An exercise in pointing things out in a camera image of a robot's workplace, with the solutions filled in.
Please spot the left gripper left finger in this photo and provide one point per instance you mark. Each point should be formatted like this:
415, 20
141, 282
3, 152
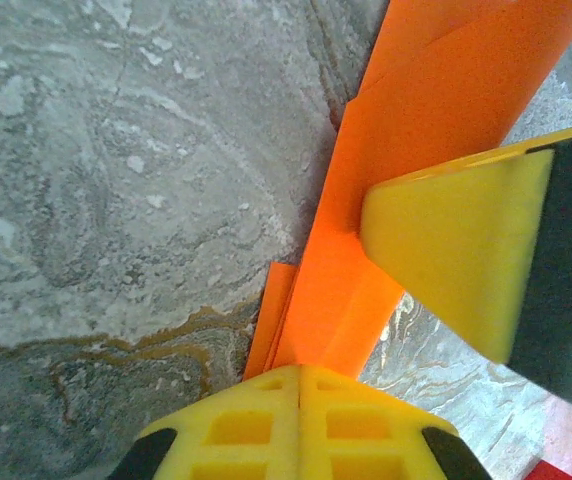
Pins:
246, 435

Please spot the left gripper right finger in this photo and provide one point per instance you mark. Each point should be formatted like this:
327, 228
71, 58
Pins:
361, 435

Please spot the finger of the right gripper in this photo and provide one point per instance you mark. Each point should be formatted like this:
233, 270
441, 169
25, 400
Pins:
456, 250

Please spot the red rectangular block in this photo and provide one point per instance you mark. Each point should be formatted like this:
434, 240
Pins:
556, 472

